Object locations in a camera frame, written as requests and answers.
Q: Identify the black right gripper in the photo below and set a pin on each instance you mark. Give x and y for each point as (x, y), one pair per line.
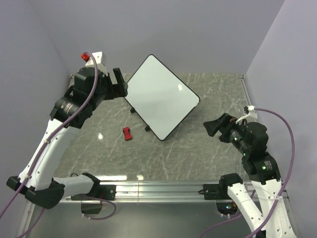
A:
(224, 123)

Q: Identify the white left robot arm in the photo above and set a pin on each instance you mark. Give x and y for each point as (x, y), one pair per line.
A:
(37, 183)

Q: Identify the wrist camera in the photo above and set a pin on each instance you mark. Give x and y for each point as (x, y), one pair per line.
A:
(100, 59)
(250, 111)

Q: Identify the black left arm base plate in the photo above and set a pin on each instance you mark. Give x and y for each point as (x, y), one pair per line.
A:
(104, 192)

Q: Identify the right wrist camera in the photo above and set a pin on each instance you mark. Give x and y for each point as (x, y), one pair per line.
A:
(250, 111)

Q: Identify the red whiteboard eraser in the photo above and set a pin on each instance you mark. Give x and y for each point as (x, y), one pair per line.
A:
(127, 133)

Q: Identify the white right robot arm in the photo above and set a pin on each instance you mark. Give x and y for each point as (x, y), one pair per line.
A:
(270, 219)

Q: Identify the aluminium mounting rail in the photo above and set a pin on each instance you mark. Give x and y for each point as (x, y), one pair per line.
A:
(173, 192)

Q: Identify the white whiteboard with black frame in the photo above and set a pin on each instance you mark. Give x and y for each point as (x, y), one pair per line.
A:
(159, 97)

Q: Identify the aluminium side rail right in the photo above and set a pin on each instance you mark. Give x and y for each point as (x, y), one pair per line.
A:
(247, 94)

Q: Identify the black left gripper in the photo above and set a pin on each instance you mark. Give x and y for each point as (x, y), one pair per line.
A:
(118, 89)

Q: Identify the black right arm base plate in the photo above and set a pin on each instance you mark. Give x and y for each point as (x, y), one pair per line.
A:
(213, 192)

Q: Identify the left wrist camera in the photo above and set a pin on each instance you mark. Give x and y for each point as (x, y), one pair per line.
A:
(100, 59)

